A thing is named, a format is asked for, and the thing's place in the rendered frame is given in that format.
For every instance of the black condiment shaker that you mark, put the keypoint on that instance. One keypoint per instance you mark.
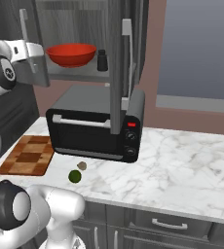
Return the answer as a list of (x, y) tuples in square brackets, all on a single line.
[(102, 61)]

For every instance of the dark grey cabinet door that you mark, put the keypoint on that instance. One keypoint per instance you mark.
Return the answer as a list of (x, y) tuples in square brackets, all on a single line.
[(3, 19), (115, 64)]

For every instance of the dark grey wall cabinet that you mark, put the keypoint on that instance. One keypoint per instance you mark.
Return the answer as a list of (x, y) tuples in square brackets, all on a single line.
[(75, 22)]

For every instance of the black toaster oven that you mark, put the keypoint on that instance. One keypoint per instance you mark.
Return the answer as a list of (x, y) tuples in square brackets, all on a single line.
[(84, 139)]

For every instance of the red bowl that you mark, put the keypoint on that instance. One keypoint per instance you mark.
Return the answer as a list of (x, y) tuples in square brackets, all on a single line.
[(71, 55)]

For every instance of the checkered wooden cutting board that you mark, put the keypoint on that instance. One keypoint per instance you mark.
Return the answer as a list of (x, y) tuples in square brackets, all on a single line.
[(28, 155)]

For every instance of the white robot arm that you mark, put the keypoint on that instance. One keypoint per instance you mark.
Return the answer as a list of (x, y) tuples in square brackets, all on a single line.
[(57, 202)]

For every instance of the dark grey base cupboard door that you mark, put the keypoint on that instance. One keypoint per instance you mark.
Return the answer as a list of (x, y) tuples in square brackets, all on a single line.
[(143, 243), (88, 235)]

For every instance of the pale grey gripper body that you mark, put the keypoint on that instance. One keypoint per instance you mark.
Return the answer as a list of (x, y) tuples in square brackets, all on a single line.
[(36, 73)]

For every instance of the window with grey frame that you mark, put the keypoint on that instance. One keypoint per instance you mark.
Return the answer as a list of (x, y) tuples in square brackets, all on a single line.
[(198, 48)]

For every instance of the brown garlic bulb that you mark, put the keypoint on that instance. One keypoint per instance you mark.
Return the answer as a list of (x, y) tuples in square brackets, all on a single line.
[(82, 165)]

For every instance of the black toaster oven knob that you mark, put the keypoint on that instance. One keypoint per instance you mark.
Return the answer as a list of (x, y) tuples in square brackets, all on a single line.
[(130, 135), (130, 151)]

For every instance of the green lime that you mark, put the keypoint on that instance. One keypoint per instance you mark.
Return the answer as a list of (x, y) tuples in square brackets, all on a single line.
[(74, 176)]

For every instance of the dark grey drawer front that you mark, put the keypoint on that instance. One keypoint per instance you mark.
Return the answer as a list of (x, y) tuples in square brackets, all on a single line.
[(169, 233)]

